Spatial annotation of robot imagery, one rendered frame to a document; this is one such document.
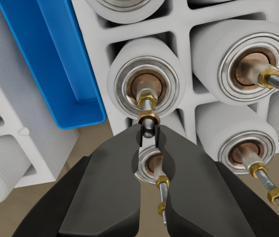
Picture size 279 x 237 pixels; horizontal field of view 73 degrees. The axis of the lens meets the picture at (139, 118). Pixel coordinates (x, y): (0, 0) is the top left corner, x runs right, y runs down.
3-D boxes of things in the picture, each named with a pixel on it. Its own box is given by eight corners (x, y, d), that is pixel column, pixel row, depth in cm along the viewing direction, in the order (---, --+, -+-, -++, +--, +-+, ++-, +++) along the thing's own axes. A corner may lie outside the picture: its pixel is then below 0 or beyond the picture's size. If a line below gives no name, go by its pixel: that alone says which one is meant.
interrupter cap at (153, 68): (118, 49, 20) (117, 50, 20) (186, 60, 21) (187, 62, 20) (111, 111, 24) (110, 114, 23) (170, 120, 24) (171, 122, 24)
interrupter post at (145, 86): (138, 76, 22) (137, 85, 19) (158, 80, 22) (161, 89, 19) (134, 95, 23) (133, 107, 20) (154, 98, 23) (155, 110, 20)
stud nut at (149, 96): (142, 89, 18) (142, 92, 18) (158, 94, 19) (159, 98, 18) (136, 106, 19) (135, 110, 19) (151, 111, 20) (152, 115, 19)
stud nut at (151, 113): (141, 106, 15) (141, 110, 14) (162, 112, 15) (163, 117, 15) (134, 126, 16) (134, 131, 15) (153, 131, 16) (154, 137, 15)
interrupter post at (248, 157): (240, 161, 27) (251, 178, 25) (232, 150, 27) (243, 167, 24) (256, 152, 27) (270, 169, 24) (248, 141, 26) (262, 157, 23)
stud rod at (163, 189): (158, 174, 27) (163, 227, 20) (158, 169, 26) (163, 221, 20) (165, 174, 27) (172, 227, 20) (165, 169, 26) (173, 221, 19)
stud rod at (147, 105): (144, 89, 20) (144, 126, 13) (152, 92, 20) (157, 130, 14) (140, 98, 21) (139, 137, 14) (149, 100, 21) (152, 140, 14)
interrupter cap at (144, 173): (136, 182, 30) (136, 185, 29) (133, 143, 26) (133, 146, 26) (184, 181, 30) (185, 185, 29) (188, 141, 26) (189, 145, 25)
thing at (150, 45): (123, 27, 36) (108, 37, 20) (174, 37, 36) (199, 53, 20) (118, 77, 40) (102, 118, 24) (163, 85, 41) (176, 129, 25)
